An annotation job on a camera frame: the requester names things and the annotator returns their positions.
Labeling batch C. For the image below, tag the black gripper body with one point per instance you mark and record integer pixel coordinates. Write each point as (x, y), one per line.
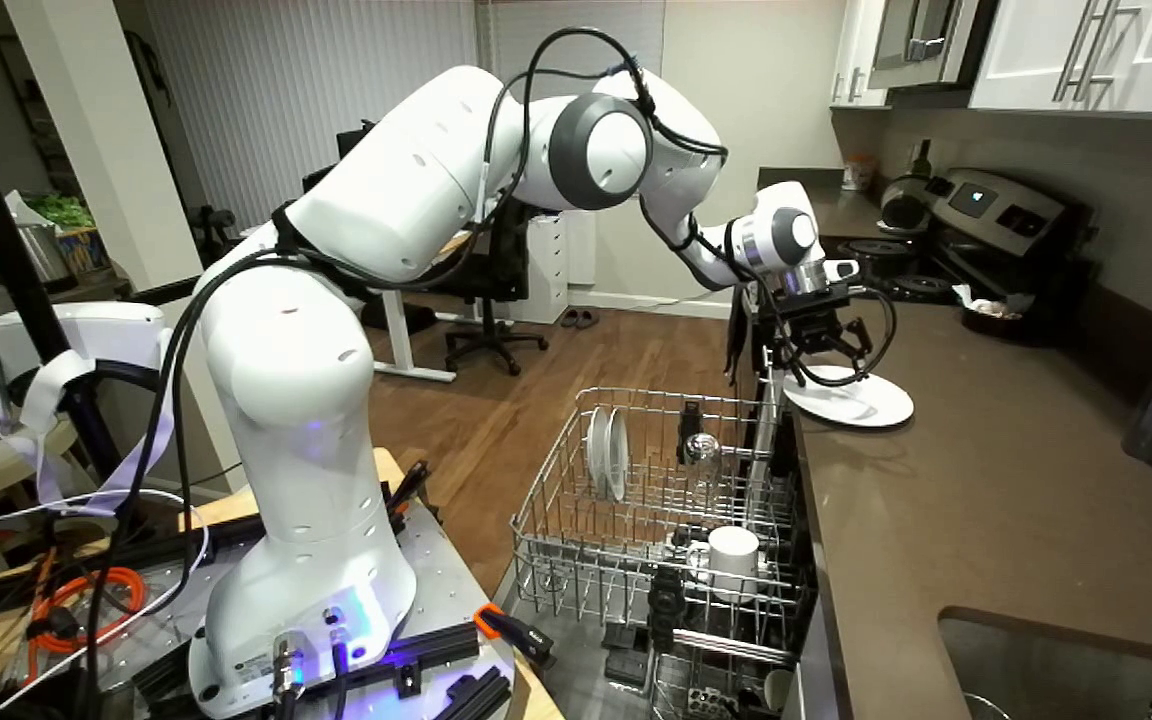
(810, 327)

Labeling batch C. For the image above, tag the white round plate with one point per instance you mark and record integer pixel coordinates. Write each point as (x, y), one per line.
(837, 399)

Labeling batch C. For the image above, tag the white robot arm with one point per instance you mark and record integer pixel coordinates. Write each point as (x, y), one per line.
(324, 586)

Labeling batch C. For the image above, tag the white plate in rack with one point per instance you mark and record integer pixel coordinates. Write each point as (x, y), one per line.
(606, 453)

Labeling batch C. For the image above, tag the black stove top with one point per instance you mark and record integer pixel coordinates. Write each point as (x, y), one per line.
(918, 268)

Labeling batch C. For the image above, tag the white mug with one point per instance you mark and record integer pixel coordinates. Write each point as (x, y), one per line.
(732, 559)

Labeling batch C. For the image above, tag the black office chair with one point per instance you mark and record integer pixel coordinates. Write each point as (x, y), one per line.
(489, 272)

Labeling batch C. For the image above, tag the stainless kitchen sink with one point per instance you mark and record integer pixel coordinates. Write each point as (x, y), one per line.
(1010, 670)

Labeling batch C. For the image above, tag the white upper cabinet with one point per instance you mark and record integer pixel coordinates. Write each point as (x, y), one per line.
(1071, 59)

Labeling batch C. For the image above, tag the wire dishwasher rack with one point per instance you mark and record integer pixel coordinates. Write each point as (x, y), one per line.
(693, 462)

